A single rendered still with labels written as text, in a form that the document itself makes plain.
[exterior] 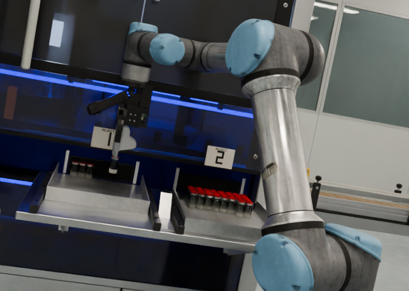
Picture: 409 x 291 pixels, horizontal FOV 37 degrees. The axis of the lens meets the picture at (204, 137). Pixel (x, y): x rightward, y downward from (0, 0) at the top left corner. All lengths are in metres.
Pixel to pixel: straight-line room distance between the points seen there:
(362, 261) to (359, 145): 5.85
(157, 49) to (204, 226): 0.44
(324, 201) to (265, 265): 0.99
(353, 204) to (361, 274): 0.94
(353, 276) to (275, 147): 0.27
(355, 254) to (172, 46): 0.67
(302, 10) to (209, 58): 0.45
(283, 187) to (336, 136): 5.79
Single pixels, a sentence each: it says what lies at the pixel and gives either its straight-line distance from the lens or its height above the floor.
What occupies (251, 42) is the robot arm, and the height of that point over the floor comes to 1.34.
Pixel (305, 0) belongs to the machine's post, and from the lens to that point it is 1.89.
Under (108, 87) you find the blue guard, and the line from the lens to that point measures 1.80.
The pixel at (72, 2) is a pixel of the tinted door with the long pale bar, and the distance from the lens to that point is 1.82.
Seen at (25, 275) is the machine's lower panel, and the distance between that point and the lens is 1.93.
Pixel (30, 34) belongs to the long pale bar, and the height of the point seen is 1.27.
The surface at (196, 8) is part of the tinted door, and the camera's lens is 1.83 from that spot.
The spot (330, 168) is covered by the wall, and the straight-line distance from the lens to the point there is 6.95.
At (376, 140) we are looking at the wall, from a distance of 7.09.
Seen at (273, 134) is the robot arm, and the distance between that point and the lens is 1.15.
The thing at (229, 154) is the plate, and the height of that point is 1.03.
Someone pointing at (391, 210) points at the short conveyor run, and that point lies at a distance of 2.19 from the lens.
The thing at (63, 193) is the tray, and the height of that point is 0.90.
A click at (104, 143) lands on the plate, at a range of 1.82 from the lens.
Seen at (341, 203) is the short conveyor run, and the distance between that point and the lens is 2.11.
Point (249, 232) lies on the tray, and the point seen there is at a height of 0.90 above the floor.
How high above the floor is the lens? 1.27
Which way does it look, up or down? 6 degrees down
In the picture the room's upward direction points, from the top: 11 degrees clockwise
